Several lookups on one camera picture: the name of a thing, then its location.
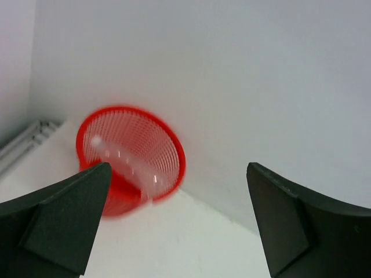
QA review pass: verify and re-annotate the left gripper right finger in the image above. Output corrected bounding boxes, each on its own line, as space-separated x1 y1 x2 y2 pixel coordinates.
246 163 370 277

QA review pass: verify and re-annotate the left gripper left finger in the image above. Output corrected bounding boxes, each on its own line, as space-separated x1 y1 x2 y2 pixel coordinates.
1 163 112 277

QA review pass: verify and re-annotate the clear bottle white cap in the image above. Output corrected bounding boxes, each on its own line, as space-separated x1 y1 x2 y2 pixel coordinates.
90 136 169 200

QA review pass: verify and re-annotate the red mesh waste bin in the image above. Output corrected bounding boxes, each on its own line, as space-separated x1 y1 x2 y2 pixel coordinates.
76 105 186 217

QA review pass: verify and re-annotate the left aluminium side rail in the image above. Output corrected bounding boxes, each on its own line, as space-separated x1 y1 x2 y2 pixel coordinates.
1 120 64 180

